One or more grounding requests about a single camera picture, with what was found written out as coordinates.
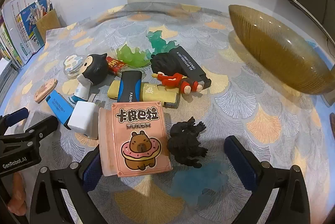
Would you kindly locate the blue lighter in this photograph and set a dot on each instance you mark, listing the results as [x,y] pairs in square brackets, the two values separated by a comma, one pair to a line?
[59,108]

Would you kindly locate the teal translucent figurine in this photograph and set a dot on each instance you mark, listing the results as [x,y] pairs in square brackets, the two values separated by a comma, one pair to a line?
[159,42]

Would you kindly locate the brown pen holder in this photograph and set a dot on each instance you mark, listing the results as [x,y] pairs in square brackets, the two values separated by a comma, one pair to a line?
[49,23]

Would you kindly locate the red lighter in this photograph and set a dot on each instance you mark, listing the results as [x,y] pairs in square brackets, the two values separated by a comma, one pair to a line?
[115,64]

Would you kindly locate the pink card box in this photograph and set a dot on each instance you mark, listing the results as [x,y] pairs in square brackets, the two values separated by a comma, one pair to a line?
[138,135]

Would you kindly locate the row of books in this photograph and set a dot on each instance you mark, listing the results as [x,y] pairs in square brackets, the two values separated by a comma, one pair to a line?
[24,22]

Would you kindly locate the yellow lighter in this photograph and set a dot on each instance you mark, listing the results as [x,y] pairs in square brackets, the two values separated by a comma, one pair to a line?
[151,90]

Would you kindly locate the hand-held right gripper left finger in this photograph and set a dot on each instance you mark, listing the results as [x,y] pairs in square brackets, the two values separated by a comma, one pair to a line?
[92,173]

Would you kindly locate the black lighter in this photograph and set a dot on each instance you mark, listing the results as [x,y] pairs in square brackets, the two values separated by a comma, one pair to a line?
[191,64]

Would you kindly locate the black monster figurine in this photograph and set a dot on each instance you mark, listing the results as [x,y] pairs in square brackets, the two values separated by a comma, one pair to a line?
[183,145]

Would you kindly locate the blue black USB drive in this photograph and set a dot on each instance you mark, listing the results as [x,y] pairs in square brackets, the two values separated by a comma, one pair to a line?
[128,88]

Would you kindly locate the leaf patterned tablecloth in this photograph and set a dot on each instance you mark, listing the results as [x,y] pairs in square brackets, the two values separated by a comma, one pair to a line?
[235,98]

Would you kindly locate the clear round cartoon badge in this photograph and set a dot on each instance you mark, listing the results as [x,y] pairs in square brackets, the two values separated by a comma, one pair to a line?
[73,65]

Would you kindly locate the blue translucent figurine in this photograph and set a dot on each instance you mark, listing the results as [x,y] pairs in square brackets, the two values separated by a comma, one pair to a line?
[193,184]

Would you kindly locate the amber ribbed glass bowl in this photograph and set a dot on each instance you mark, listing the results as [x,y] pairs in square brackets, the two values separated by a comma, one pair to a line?
[274,51]

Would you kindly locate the white charger plug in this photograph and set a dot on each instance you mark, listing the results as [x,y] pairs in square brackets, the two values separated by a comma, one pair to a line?
[82,119]

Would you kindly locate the dark round object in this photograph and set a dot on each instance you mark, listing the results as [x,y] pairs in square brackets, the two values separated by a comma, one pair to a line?
[332,122]

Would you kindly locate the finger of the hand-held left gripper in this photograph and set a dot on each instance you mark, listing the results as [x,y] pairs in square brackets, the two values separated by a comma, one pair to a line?
[17,116]
[39,128]

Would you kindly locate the bunch of pencils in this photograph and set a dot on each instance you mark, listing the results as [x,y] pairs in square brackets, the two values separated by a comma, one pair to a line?
[43,8]

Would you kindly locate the green translucent figurine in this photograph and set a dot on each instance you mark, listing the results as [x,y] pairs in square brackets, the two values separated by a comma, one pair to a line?
[130,56]

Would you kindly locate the person's left hand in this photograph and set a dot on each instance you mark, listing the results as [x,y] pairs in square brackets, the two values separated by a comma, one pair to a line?
[18,197]

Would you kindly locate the black-haired figurine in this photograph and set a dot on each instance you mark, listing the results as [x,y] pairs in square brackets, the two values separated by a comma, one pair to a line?
[162,64]
[94,67]

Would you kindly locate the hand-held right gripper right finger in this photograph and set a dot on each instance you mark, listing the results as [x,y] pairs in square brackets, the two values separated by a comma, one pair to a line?
[240,161]

